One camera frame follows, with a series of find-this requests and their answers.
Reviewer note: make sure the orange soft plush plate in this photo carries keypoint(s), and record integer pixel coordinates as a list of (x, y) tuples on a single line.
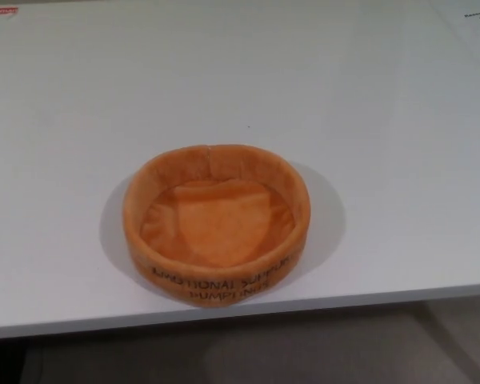
[(220, 224)]

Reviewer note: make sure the red sticker label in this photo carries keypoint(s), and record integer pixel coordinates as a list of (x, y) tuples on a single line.
[(0, 13)]

